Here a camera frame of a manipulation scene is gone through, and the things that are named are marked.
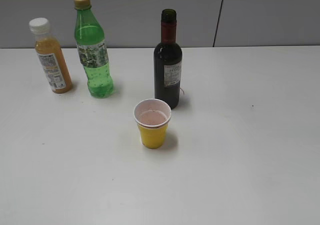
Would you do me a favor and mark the dark red wine bottle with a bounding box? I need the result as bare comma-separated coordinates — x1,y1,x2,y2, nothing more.
153,8,183,109

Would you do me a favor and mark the yellow paper cup white inside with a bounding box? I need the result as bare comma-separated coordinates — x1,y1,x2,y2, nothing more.
133,98,172,149

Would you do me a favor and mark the orange juice bottle white cap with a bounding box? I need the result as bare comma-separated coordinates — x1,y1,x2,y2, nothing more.
29,17,73,94

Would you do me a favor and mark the green soda bottle yellow cap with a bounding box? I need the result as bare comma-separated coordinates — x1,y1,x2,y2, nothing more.
73,0,114,98

